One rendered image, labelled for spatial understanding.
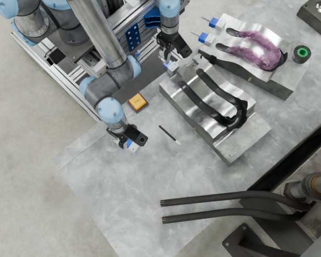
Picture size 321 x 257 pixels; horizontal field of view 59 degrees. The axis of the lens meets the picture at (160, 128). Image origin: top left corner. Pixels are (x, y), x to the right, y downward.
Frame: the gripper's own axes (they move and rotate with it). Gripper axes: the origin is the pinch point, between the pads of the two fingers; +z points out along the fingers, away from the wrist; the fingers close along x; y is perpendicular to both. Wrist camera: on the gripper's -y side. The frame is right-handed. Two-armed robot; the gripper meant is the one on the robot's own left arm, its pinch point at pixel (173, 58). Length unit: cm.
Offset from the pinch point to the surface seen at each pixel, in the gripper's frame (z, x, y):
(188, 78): 4.1, 1.1, -11.0
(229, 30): 7.4, -35.3, -5.9
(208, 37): 4.4, -22.9, -2.5
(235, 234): 93, 28, -87
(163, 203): 11, 50, -43
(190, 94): 5.2, 6.3, -17.3
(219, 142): 7.6, 13.5, -42.7
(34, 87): 93, 58, 107
